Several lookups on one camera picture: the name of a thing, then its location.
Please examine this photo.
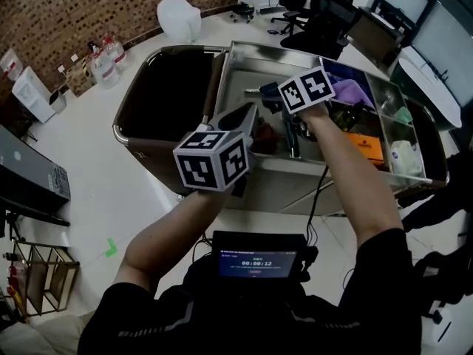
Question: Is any white soft packet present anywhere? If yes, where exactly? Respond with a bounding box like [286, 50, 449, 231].
[388, 140, 423, 178]

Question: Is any dark red pouch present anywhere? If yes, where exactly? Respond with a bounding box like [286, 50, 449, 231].
[253, 118, 279, 152]

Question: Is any green soft packet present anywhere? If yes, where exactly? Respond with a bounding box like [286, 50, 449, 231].
[390, 105, 414, 126]

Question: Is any wooden three-tier trolley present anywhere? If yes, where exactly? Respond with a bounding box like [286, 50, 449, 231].
[2, 239, 81, 320]

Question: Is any purple cloth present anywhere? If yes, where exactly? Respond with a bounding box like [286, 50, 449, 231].
[324, 76, 377, 111]

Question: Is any black cable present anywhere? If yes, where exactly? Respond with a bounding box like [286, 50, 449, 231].
[303, 164, 330, 249]

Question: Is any white waste bin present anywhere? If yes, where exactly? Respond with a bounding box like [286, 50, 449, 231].
[49, 88, 68, 115]

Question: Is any dark pump bottle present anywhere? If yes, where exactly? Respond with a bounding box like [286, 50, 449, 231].
[330, 103, 366, 132]

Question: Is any person's left forearm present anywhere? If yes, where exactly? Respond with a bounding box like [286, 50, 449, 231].
[112, 187, 237, 301]

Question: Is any person's black shirt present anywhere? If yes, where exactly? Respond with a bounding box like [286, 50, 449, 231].
[76, 227, 424, 355]

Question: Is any orange flat box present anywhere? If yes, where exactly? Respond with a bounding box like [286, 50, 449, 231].
[343, 131, 386, 166]

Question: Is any black chest-mounted screen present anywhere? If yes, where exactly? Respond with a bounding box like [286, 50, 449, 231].
[211, 229, 319, 285]

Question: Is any tall black cabinet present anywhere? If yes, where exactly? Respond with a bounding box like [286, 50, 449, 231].
[0, 124, 72, 227]

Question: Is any black wheeled stool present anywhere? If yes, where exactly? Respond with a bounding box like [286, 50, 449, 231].
[229, 1, 256, 24]

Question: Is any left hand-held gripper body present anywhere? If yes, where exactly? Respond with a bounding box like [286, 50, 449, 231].
[171, 126, 259, 199]

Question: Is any clear water jug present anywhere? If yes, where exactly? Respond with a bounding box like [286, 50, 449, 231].
[89, 44, 121, 90]
[103, 34, 130, 72]

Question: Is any cardboard box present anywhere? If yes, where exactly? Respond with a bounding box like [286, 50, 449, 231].
[63, 55, 95, 98]

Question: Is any person's right forearm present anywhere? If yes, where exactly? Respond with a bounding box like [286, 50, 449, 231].
[301, 101, 406, 251]

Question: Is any clear plastic cup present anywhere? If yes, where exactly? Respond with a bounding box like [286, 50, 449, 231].
[379, 93, 401, 120]

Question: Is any brown desk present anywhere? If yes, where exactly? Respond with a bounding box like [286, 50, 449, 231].
[347, 7, 407, 66]

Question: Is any black-framed glass partition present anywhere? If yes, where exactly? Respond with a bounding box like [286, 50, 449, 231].
[369, 0, 473, 107]

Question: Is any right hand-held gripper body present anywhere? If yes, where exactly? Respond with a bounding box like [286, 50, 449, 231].
[257, 65, 337, 115]

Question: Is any brown steel housekeeping cart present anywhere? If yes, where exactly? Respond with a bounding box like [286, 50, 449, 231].
[112, 40, 451, 217]

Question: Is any white table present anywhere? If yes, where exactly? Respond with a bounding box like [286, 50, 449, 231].
[400, 45, 463, 129]

